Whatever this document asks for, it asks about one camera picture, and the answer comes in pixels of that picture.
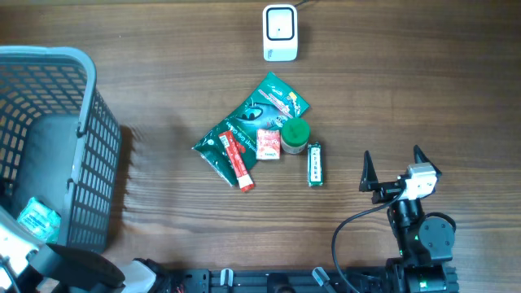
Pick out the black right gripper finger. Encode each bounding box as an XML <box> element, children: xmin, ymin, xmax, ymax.
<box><xmin>413</xmin><ymin>145</ymin><xmax>442</xmax><ymax>178</ymax></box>
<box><xmin>359</xmin><ymin>151</ymin><xmax>379</xmax><ymax>192</ymax></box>

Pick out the green gum box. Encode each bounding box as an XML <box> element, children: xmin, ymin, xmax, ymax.
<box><xmin>307</xmin><ymin>142</ymin><xmax>323</xmax><ymax>186</ymax></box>

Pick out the green lid jar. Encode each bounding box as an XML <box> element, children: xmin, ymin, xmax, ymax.
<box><xmin>280</xmin><ymin>118</ymin><xmax>310</xmax><ymax>155</ymax></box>

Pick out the orange Kleenex tissue pack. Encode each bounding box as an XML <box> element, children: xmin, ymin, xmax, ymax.
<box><xmin>256</xmin><ymin>129</ymin><xmax>281</xmax><ymax>160</ymax></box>

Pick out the green 3M gloves bag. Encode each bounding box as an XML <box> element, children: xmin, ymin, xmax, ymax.
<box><xmin>193</xmin><ymin>72</ymin><xmax>309</xmax><ymax>186</ymax></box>

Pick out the red stick packet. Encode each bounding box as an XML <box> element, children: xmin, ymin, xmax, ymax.
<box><xmin>219</xmin><ymin>130</ymin><xmax>255</xmax><ymax>192</ymax></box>

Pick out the teal tissue pack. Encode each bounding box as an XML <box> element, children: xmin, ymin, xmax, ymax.
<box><xmin>17</xmin><ymin>197</ymin><xmax>61</xmax><ymax>243</ymax></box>

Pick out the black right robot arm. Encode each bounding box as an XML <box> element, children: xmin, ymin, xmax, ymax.
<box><xmin>359</xmin><ymin>146</ymin><xmax>459</xmax><ymax>293</ymax></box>

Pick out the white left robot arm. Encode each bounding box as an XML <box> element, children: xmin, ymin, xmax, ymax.
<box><xmin>1</xmin><ymin>209</ymin><xmax>172</xmax><ymax>293</ymax></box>

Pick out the white barcode scanner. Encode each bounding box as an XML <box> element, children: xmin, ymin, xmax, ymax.
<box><xmin>262</xmin><ymin>4</ymin><xmax>299</xmax><ymax>62</ymax></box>

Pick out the grey plastic basket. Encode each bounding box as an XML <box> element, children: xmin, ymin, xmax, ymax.
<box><xmin>1</xmin><ymin>46</ymin><xmax>122</xmax><ymax>253</ymax></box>

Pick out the black camera cable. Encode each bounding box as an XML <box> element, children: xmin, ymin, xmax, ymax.
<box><xmin>331</xmin><ymin>189</ymin><xmax>408</xmax><ymax>293</ymax></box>

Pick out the black aluminium mounting rail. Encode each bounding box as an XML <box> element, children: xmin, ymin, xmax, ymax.
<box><xmin>166</xmin><ymin>267</ymin><xmax>402</xmax><ymax>293</ymax></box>

